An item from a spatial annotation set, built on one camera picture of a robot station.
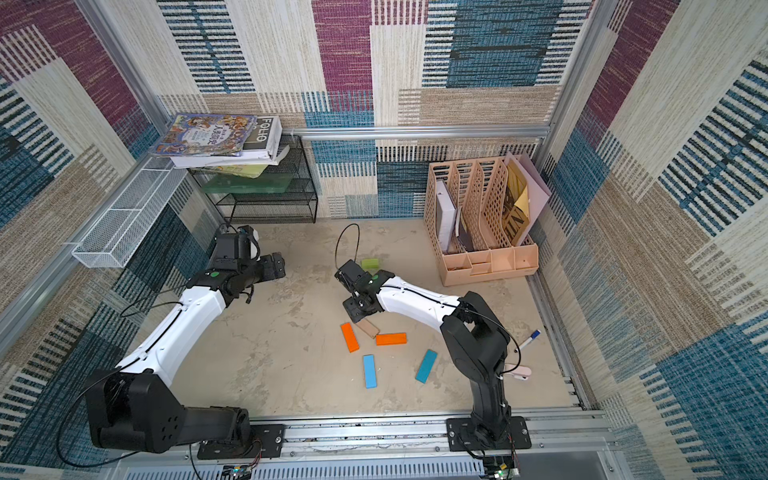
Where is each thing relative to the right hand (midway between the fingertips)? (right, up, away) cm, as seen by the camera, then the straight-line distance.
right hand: (359, 306), depth 90 cm
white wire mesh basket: (-56, +20, -18) cm, 62 cm away
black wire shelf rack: (-27, +34, +29) cm, 52 cm away
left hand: (-25, +13, -4) cm, 29 cm away
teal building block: (+19, -16, -6) cm, 25 cm away
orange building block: (-3, -10, +1) cm, 10 cm away
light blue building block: (+4, -17, -7) cm, 19 cm away
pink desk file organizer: (+38, +33, +22) cm, 55 cm away
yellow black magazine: (+47, +31, 0) cm, 56 cm away
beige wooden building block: (+2, -6, +1) cm, 6 cm away
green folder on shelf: (-30, +37, +6) cm, 48 cm away
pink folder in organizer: (+51, +33, -3) cm, 61 cm away
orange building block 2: (+10, -10, +2) cm, 14 cm away
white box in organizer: (+27, +28, +6) cm, 39 cm away
